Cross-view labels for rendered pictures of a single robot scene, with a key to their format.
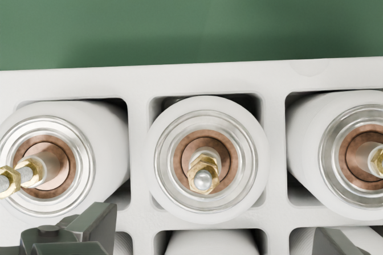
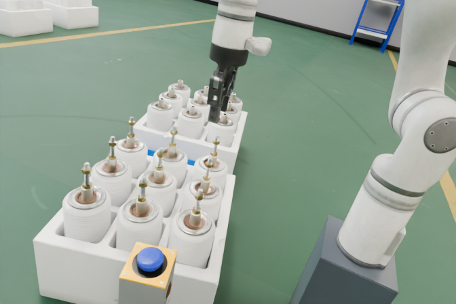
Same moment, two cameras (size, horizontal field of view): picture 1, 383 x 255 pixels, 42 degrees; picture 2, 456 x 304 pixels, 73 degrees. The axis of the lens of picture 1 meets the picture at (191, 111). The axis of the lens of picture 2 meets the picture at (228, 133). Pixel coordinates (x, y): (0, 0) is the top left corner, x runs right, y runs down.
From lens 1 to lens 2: 62 cm
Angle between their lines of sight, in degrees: 60
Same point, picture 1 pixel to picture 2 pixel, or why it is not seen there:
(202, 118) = (216, 191)
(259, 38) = (228, 288)
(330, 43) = not seen: outside the picture
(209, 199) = (193, 186)
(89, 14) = (246, 234)
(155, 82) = (224, 205)
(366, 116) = (207, 223)
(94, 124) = (220, 175)
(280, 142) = not seen: hidden behind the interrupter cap
